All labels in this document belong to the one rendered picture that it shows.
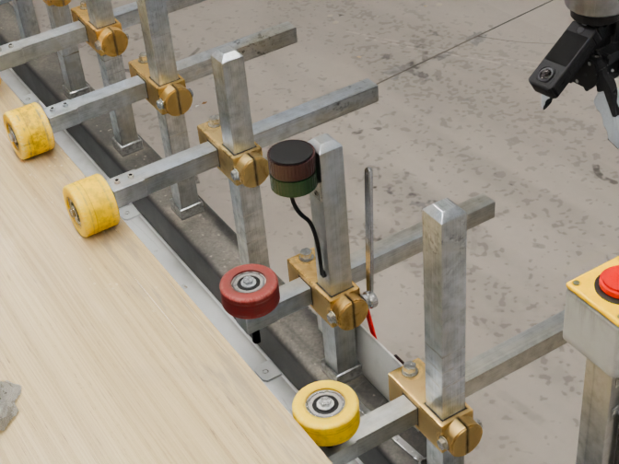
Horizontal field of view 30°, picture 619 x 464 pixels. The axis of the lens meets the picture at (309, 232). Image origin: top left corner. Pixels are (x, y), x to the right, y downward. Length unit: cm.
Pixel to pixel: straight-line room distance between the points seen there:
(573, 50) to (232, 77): 48
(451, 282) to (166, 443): 38
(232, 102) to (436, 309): 49
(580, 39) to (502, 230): 148
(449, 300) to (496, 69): 251
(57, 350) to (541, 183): 199
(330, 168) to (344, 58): 243
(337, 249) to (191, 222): 54
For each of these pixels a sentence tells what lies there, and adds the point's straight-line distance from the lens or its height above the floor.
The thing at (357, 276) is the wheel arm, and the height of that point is 84.
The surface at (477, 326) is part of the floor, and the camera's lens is 281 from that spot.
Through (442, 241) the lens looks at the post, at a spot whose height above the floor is 113.
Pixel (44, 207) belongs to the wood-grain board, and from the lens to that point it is 179.
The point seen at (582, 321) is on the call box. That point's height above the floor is 119.
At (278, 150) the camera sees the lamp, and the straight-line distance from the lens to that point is 144.
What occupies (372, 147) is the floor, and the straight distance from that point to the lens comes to 342.
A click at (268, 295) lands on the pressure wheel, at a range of 154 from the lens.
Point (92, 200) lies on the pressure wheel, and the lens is 166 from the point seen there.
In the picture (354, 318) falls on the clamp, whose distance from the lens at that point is 159.
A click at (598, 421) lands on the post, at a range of 117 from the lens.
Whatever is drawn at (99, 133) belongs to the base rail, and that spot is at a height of 70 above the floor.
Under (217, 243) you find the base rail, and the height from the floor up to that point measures 70.
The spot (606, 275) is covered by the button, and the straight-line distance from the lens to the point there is 106.
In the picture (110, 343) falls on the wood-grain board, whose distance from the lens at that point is 152.
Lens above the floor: 191
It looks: 38 degrees down
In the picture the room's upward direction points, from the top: 5 degrees counter-clockwise
